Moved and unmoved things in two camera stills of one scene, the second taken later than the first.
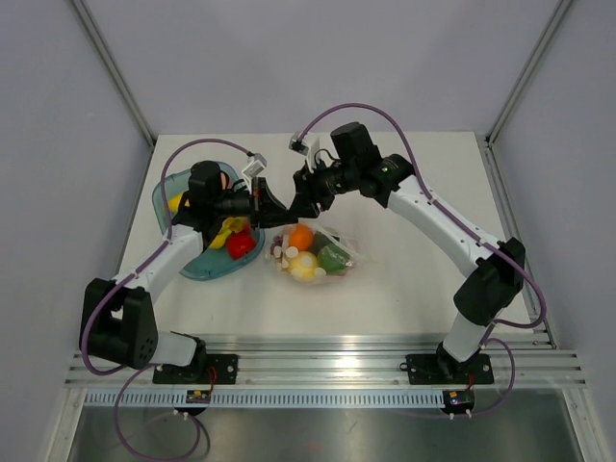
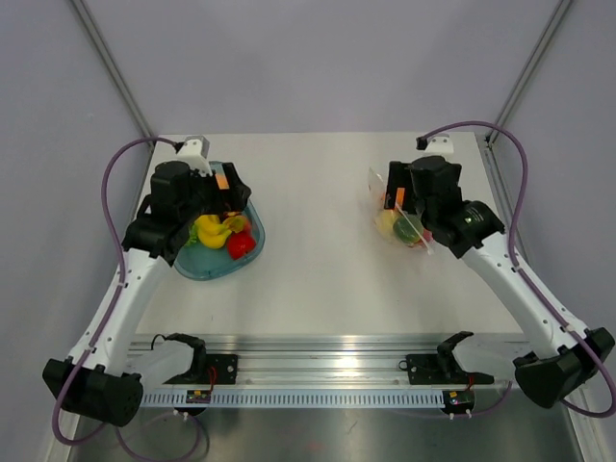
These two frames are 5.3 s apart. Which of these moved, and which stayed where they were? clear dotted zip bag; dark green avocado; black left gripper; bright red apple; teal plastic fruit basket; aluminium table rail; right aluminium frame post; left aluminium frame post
Moved: dark green avocado; black left gripper; clear dotted zip bag
Stayed: teal plastic fruit basket; aluminium table rail; left aluminium frame post; bright red apple; right aluminium frame post
